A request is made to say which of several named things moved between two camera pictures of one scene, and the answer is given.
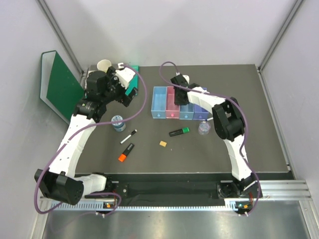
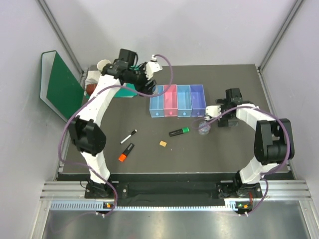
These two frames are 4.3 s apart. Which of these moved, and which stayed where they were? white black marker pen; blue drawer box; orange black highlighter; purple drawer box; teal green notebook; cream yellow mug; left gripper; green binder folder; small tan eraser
Moved: left gripper; blue drawer box; purple drawer box
Stayed: green binder folder; white black marker pen; orange black highlighter; small tan eraser; cream yellow mug; teal green notebook
